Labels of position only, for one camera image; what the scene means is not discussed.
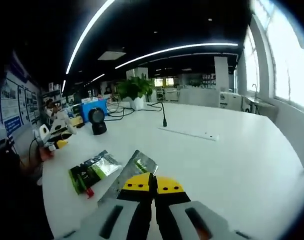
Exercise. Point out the ceiling air conditioner panel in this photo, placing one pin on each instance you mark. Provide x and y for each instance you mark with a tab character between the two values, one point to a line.
111	55

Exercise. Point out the green box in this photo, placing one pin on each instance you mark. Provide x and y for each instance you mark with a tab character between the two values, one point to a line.
76	110

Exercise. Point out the long curved ceiling light strip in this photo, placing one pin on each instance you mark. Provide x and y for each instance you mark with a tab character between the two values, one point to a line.
77	42

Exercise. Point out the short ceiling light strip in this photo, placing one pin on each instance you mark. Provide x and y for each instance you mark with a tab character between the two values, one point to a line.
96	78
63	86

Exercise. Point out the blue white wall poster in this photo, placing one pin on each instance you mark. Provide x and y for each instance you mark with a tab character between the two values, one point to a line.
11	100

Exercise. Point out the wall shelf with boxes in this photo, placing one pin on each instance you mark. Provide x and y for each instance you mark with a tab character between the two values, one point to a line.
51	93

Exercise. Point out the person's dark clothing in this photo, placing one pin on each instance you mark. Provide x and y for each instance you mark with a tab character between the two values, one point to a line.
21	205

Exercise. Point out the person's left hand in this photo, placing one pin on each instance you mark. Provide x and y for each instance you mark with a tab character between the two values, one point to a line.
44	155

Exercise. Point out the steel sink with faucet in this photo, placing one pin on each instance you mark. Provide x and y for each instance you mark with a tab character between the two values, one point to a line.
259	102

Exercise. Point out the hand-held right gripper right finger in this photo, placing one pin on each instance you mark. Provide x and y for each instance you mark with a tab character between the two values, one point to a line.
166	215

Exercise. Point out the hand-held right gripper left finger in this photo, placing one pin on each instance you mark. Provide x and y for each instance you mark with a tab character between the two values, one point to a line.
139	220

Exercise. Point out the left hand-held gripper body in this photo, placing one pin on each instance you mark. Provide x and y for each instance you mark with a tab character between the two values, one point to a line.
42	136

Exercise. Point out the white partition screen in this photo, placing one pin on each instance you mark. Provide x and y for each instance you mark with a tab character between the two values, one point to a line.
199	98

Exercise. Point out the straight ceiling light strip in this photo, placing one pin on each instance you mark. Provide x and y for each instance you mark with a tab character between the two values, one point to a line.
166	49

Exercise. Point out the distant display shelf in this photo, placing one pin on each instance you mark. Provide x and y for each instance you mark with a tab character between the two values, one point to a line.
208	80

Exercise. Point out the white low cabinet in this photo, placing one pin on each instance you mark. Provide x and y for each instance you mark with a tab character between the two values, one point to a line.
230	100

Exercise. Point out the blue plastic bin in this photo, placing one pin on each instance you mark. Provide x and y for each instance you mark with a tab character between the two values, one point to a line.
85	107

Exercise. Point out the silver foil snack packet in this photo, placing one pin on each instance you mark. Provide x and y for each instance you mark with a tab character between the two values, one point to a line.
121	182

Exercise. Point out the black barcode scanner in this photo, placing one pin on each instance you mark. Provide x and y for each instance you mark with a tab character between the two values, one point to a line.
98	117

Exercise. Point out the potted green plant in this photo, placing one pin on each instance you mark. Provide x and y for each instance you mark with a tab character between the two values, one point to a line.
134	87

